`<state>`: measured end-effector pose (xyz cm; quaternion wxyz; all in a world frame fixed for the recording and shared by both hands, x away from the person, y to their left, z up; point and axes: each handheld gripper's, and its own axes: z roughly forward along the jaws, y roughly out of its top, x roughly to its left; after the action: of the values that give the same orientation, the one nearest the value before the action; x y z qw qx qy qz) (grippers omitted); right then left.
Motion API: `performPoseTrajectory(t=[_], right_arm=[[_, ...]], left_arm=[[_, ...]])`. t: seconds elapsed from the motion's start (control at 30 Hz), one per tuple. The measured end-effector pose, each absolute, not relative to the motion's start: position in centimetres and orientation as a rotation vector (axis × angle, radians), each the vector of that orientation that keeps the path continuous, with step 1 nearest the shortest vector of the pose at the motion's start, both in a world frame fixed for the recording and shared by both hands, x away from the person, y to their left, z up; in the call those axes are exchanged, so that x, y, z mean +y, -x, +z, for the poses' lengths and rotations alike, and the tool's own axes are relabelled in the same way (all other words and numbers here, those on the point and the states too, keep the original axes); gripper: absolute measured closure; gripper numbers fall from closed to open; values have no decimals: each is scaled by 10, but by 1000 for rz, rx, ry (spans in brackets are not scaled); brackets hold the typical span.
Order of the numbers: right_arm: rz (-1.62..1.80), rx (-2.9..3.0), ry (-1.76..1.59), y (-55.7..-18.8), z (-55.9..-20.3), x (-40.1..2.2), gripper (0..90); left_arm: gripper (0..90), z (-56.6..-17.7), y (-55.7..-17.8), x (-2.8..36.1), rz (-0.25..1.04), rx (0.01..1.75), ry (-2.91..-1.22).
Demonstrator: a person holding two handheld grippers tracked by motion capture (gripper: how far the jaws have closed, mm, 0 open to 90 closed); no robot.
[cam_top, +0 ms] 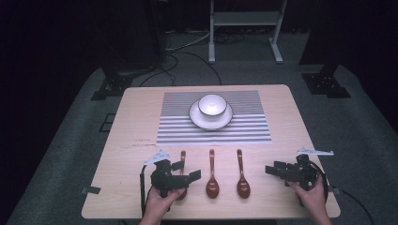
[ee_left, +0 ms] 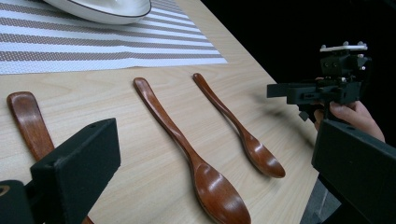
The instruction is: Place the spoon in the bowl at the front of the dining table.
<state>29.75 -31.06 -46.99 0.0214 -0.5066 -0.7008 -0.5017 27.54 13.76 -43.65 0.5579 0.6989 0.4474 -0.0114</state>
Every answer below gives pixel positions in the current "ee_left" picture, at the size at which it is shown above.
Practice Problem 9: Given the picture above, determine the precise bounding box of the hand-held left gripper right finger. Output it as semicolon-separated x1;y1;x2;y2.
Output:
311;119;396;224

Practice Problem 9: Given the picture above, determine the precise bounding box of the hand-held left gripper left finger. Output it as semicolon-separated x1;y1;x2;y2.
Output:
29;118;121;224

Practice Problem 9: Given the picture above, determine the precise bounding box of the small brown wooden spoon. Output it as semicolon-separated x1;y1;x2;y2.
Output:
191;72;287;179

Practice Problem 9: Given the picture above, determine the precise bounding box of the large brown wooden spoon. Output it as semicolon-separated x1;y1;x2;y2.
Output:
133;77;252;224

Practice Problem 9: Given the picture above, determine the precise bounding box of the striped placemat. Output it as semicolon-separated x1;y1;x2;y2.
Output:
0;0;229;76

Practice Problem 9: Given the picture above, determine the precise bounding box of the white bowl dark rim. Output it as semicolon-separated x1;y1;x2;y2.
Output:
42;0;152;26

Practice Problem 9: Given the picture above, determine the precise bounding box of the brown wooden spoon wide handle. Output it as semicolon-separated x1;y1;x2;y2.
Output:
6;91;95;224

